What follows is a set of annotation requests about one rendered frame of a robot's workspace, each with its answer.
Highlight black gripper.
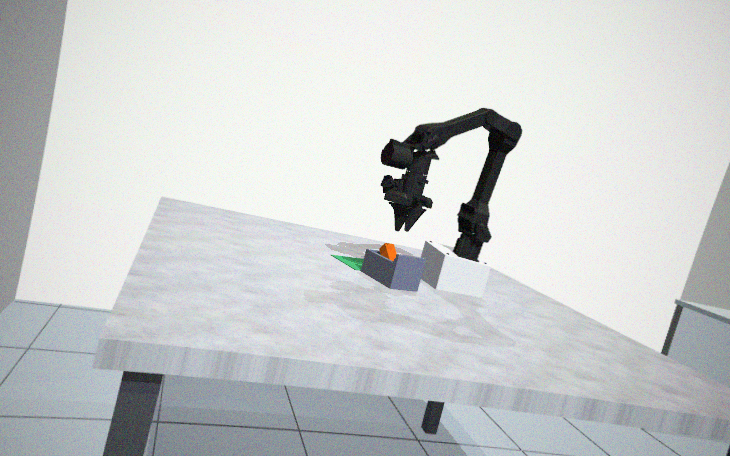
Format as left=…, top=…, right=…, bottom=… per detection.
left=384, top=171, right=433, bottom=232

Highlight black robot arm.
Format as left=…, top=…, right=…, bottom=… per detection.
left=381, top=108, right=522, bottom=262

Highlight orange l-shaped part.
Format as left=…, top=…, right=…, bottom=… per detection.
left=379, top=243, right=397, bottom=261

